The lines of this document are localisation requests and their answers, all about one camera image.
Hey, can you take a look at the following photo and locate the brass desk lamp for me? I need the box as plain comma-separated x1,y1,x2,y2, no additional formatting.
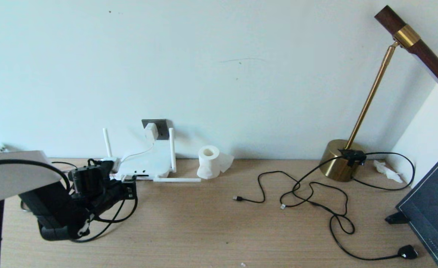
319,5,438,183

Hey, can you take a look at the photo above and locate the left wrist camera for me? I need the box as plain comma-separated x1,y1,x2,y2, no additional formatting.
100,157,121,174

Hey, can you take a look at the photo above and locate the black lamp power cord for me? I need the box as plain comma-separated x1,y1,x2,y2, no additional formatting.
292,148,419,261

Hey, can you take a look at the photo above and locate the grey wall socket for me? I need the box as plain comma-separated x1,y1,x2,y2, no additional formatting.
142,119,170,141

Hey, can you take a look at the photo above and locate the black ethernet cable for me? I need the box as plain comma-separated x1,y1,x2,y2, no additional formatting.
51,161,126,243

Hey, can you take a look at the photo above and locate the crumpled white tissue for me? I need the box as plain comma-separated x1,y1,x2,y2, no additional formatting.
374,159,405,184

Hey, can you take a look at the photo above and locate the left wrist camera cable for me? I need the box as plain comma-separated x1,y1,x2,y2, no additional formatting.
87,159,138,224

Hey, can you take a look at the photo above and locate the white router with antennas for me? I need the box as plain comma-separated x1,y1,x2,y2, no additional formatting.
103,128,202,183

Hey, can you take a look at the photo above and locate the white toilet paper roll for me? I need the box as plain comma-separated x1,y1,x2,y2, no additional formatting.
197,145,235,180

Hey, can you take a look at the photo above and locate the thin black USB cable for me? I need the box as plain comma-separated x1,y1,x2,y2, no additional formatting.
233,170,350,218

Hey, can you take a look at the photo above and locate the black plastic clip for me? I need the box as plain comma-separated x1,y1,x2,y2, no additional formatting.
385,212,410,225

